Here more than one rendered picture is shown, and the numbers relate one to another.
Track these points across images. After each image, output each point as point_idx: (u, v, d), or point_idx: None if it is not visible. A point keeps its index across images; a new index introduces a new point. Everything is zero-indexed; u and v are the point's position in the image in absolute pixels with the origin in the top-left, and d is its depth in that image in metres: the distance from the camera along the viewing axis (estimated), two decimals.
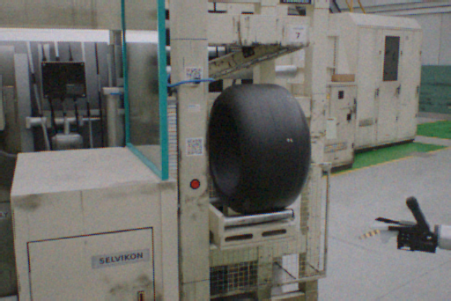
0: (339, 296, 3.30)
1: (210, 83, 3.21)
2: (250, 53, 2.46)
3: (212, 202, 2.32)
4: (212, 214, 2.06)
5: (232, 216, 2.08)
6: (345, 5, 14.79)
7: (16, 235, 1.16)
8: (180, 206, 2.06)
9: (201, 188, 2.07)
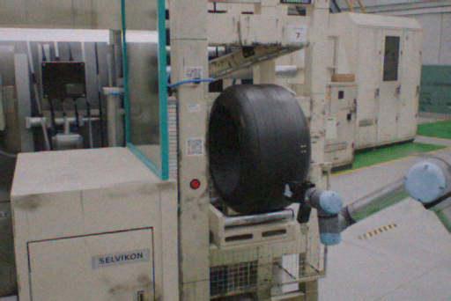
0: (339, 296, 3.30)
1: (210, 83, 3.21)
2: (250, 53, 2.46)
3: None
4: (212, 214, 2.06)
5: (232, 224, 2.07)
6: (345, 5, 14.79)
7: (16, 235, 1.16)
8: (180, 206, 2.06)
9: (201, 188, 2.07)
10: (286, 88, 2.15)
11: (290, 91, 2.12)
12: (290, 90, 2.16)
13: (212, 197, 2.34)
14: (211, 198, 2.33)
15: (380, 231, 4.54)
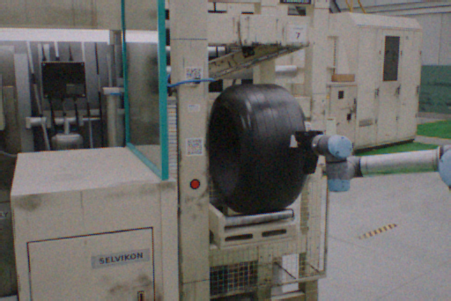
0: (339, 296, 3.30)
1: (210, 83, 3.21)
2: (250, 53, 2.46)
3: None
4: (212, 214, 2.06)
5: None
6: (345, 5, 14.79)
7: (16, 235, 1.16)
8: (180, 206, 2.06)
9: (201, 188, 2.07)
10: (306, 124, 2.01)
11: None
12: (309, 125, 2.02)
13: (214, 204, 2.33)
14: (212, 205, 2.33)
15: (380, 231, 4.54)
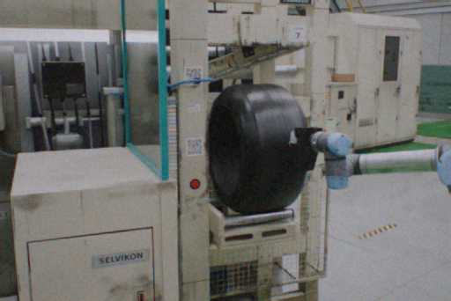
0: (339, 296, 3.30)
1: (210, 83, 3.21)
2: (250, 53, 2.46)
3: (212, 203, 2.32)
4: (212, 214, 2.06)
5: (232, 216, 2.07)
6: (345, 5, 14.79)
7: (16, 235, 1.16)
8: (180, 206, 2.06)
9: (201, 188, 2.07)
10: (306, 174, 2.03)
11: (305, 182, 2.04)
12: (310, 173, 2.04)
13: None
14: None
15: (380, 231, 4.54)
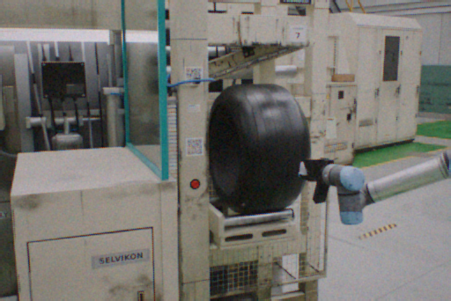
0: (339, 296, 3.30)
1: (210, 83, 3.21)
2: (250, 53, 2.46)
3: None
4: (212, 214, 2.06)
5: (232, 225, 2.08)
6: (345, 5, 14.79)
7: (16, 235, 1.16)
8: (180, 206, 2.06)
9: (201, 188, 2.07)
10: (291, 205, 2.18)
11: (287, 207, 2.21)
12: (294, 202, 2.19)
13: (213, 199, 2.33)
14: (212, 200, 2.33)
15: (380, 231, 4.54)
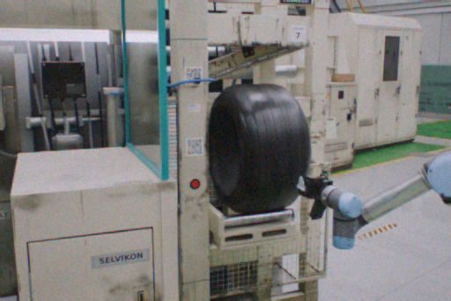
0: (339, 296, 3.30)
1: (210, 83, 3.21)
2: (250, 53, 2.46)
3: None
4: (212, 214, 2.06)
5: (231, 224, 2.09)
6: (345, 5, 14.79)
7: (16, 235, 1.16)
8: (180, 206, 2.06)
9: (201, 188, 2.07)
10: None
11: (300, 194, 2.09)
12: None
13: (214, 201, 2.33)
14: (212, 202, 2.32)
15: (380, 231, 4.54)
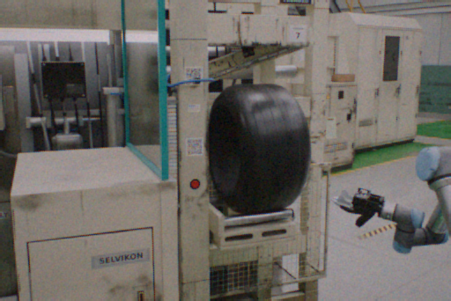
0: (339, 296, 3.30)
1: (210, 83, 3.21)
2: (250, 53, 2.46)
3: None
4: (212, 214, 2.06)
5: (231, 225, 2.09)
6: (345, 5, 14.79)
7: (16, 235, 1.16)
8: (180, 206, 2.06)
9: (201, 188, 2.07)
10: (303, 188, 2.07)
11: (299, 194, 2.09)
12: (305, 186, 2.08)
13: (214, 201, 2.33)
14: (212, 201, 2.32)
15: (380, 231, 4.54)
